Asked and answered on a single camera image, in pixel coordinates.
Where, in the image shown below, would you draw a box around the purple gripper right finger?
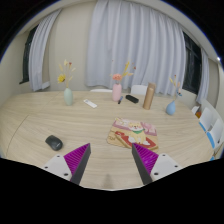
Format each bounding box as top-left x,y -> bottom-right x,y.
132,143 -> 159,185

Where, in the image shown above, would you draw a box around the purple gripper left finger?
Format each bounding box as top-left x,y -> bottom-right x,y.
64,144 -> 91,185

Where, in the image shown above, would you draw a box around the black computer mouse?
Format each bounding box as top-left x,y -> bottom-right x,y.
45,135 -> 63,151

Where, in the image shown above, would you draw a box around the cartoon dog mouse pad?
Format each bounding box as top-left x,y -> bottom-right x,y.
107,118 -> 158,150

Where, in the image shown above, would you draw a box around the blue vase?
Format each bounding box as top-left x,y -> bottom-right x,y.
166,101 -> 176,115

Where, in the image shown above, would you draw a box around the white remote control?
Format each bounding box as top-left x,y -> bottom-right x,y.
83,99 -> 97,108

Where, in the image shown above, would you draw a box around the black rectangular case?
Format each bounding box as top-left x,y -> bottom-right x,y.
125,95 -> 139,104

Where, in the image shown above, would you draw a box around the green vase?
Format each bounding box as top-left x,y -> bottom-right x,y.
64,88 -> 73,106

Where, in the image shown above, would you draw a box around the white chair behind table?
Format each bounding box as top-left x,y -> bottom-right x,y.
131,85 -> 147,95

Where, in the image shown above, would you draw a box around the tan cylindrical bottle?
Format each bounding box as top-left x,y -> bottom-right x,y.
143,83 -> 156,110

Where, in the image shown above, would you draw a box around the white chair back centre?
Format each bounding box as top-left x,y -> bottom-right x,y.
90,89 -> 112,93

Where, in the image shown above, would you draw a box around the pink vase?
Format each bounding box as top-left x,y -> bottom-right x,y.
112,84 -> 122,102

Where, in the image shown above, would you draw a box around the dried flowers in blue vase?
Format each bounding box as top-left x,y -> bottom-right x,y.
169,75 -> 182,101

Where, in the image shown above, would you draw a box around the yellow dried flowers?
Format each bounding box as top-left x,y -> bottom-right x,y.
57,60 -> 76,88

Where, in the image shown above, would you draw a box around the white right curtain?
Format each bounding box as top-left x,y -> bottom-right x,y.
196,49 -> 209,104

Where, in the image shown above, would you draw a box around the white curtain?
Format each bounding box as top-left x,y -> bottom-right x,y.
196,49 -> 209,104
86,0 -> 186,95
28,9 -> 61,91

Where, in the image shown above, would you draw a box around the pink and orange flowers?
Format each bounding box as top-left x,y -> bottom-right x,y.
111,62 -> 133,84

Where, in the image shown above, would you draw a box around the left dark window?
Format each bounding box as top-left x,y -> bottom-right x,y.
19,25 -> 38,84

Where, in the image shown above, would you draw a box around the dark window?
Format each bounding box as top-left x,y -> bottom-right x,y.
19,25 -> 38,84
183,34 -> 202,94

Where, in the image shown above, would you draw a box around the white left curtain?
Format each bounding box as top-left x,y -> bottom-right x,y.
28,9 -> 61,91

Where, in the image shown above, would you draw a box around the white centre curtain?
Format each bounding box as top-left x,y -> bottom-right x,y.
86,0 -> 186,95

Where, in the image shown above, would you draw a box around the right dark window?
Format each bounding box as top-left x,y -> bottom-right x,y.
183,34 -> 202,94

